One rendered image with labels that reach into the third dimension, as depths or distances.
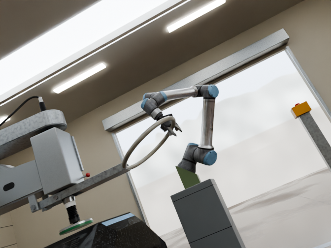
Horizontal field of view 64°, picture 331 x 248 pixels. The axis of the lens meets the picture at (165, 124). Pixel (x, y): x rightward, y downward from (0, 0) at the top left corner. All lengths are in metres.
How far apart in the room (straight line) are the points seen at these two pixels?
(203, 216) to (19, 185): 1.44
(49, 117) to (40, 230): 6.47
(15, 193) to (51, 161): 0.32
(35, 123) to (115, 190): 5.19
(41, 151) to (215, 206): 1.45
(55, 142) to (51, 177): 0.23
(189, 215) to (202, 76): 4.62
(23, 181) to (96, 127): 5.58
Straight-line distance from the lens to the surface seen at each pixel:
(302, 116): 2.28
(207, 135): 2.43
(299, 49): 7.24
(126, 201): 6.96
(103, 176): 1.82
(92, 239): 1.59
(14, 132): 2.15
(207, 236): 2.45
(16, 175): 2.08
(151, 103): 2.00
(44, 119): 2.04
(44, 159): 1.97
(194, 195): 2.42
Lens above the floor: 0.75
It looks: 17 degrees up
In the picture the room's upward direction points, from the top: 23 degrees counter-clockwise
